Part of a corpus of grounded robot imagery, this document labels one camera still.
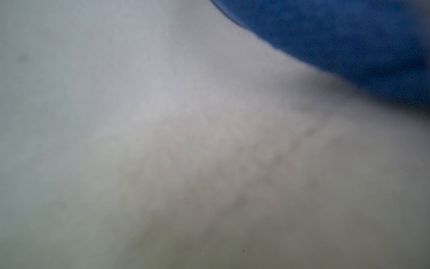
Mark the white canvas bag blue handles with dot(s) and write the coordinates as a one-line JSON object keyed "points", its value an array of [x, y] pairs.
{"points": [[158, 135]]}

